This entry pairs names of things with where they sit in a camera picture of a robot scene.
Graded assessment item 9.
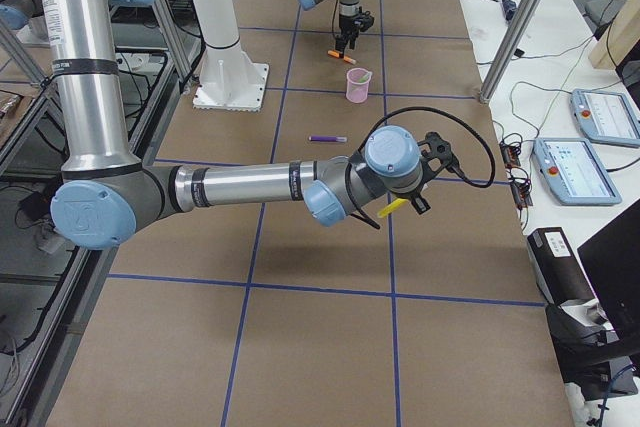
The yellow highlighter pen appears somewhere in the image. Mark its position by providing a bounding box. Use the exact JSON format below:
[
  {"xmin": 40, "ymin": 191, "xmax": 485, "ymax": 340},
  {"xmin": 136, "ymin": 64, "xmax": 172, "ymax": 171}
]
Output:
[{"xmin": 376, "ymin": 198, "xmax": 409, "ymax": 219}]

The wooden board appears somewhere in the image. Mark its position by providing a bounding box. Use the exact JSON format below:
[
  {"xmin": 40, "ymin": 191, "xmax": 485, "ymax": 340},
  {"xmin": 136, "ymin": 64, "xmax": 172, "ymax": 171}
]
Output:
[{"xmin": 589, "ymin": 0, "xmax": 639, "ymax": 70}]

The green highlighter pen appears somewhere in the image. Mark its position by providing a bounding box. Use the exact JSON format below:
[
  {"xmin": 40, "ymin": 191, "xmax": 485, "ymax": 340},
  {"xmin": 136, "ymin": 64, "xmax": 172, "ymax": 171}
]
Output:
[{"xmin": 354, "ymin": 70, "xmax": 372, "ymax": 86}]

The orange highlighter pen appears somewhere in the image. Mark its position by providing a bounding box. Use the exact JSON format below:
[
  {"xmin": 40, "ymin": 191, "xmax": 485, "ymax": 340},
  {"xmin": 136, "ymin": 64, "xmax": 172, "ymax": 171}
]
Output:
[{"xmin": 327, "ymin": 50, "xmax": 357, "ymax": 65}]

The far blue teach pendant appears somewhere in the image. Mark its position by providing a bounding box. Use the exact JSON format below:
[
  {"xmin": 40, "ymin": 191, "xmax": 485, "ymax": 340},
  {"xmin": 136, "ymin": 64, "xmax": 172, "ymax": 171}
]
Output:
[{"xmin": 570, "ymin": 89, "xmax": 639, "ymax": 148}]

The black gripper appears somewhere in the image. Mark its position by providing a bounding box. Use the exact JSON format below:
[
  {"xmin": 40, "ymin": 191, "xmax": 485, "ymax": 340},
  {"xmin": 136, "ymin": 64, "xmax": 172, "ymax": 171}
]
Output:
[
  {"xmin": 389, "ymin": 181, "xmax": 431, "ymax": 215},
  {"xmin": 335, "ymin": 15, "xmax": 359, "ymax": 54}
]

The black box with label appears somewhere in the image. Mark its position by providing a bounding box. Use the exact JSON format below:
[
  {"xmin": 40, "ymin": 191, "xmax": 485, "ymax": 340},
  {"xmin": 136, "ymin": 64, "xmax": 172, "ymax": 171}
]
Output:
[{"xmin": 526, "ymin": 227, "xmax": 594, "ymax": 307}]

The pink plastic pen holder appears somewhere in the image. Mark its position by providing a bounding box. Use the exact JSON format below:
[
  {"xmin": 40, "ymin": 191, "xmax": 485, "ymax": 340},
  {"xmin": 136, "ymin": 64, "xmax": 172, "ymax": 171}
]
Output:
[{"xmin": 345, "ymin": 68, "xmax": 372, "ymax": 103}]

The black computer monitor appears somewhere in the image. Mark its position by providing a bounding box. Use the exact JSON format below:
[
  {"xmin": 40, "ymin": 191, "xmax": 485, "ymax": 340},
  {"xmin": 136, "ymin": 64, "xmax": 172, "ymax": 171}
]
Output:
[{"xmin": 578, "ymin": 201, "xmax": 639, "ymax": 337}]

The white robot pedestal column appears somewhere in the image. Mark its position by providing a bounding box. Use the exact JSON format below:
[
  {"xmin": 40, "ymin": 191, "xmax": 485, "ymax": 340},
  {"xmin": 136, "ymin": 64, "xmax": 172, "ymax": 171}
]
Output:
[{"xmin": 192, "ymin": 0, "xmax": 269, "ymax": 112}]

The blue teach pendant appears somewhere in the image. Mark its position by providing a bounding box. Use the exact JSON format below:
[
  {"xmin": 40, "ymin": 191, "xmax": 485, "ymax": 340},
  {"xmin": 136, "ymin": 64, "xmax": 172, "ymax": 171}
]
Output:
[
  {"xmin": 533, "ymin": 138, "xmax": 622, "ymax": 206},
  {"xmin": 570, "ymin": 89, "xmax": 639, "ymax": 148}
]

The purple highlighter pen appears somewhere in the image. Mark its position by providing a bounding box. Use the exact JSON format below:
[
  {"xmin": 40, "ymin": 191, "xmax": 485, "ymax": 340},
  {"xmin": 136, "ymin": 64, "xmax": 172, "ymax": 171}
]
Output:
[{"xmin": 308, "ymin": 135, "xmax": 348, "ymax": 143}]

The small circuit board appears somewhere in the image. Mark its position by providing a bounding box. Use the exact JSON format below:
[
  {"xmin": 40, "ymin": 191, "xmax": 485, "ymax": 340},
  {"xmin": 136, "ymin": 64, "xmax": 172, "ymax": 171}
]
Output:
[{"xmin": 499, "ymin": 143, "xmax": 521, "ymax": 169}]

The near blue teach pendant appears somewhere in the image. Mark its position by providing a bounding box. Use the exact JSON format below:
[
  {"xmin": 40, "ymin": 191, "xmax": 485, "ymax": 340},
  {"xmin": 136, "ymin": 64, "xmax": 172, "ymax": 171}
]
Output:
[{"xmin": 533, "ymin": 138, "xmax": 622, "ymax": 206}]

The aluminium frame post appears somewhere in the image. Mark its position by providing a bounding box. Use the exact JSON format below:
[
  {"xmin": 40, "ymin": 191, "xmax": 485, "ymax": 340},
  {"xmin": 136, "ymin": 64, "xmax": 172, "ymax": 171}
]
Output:
[{"xmin": 479, "ymin": 0, "xmax": 540, "ymax": 104}]

